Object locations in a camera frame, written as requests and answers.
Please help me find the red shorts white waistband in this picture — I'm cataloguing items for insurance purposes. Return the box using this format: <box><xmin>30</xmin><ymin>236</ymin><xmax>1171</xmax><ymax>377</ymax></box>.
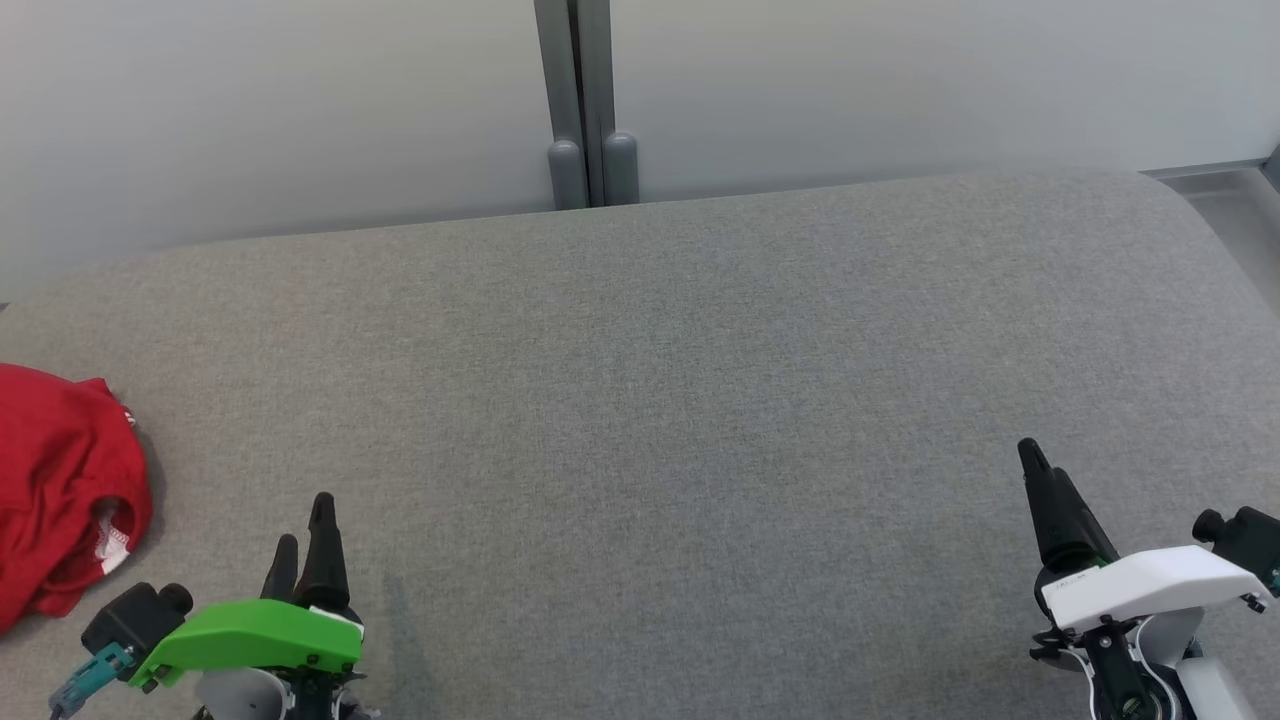
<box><xmin>0</xmin><ymin>363</ymin><xmax>154</xmax><ymax>635</ymax></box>

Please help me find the teal cable connector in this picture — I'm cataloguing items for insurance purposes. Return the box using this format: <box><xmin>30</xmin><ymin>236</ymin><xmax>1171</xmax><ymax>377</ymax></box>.
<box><xmin>49</xmin><ymin>643</ymin><xmax>137</xmax><ymax>719</ymax></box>

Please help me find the grey vertical frame post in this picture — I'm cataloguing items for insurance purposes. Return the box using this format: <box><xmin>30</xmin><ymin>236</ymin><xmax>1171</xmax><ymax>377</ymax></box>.
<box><xmin>533</xmin><ymin>0</ymin><xmax>614</xmax><ymax>209</ymax></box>

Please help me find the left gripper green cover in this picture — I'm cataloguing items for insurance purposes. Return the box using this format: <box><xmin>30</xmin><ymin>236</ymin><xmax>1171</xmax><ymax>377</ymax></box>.
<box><xmin>130</xmin><ymin>491</ymin><xmax>367</xmax><ymax>720</ymax></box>

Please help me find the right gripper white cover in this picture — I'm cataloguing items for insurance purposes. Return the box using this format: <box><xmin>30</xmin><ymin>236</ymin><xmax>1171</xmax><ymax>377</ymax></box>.
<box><xmin>1017</xmin><ymin>438</ymin><xmax>1274</xmax><ymax>720</ymax></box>

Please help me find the grey floor rail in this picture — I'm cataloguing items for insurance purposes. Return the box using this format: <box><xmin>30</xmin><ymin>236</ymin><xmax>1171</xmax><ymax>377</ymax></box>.
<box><xmin>1140</xmin><ymin>145</ymin><xmax>1280</xmax><ymax>193</ymax></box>

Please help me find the grey fabric sofa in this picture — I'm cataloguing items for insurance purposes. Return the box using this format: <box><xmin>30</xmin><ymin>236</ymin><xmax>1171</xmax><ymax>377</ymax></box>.
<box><xmin>0</xmin><ymin>170</ymin><xmax>1280</xmax><ymax>720</ymax></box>

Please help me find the grey cylindrical stopper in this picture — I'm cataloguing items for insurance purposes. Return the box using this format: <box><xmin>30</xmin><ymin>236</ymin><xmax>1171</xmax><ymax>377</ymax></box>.
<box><xmin>547</xmin><ymin>139</ymin><xmax>587</xmax><ymax>212</ymax></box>
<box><xmin>602</xmin><ymin>131</ymin><xmax>640</xmax><ymax>207</ymax></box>

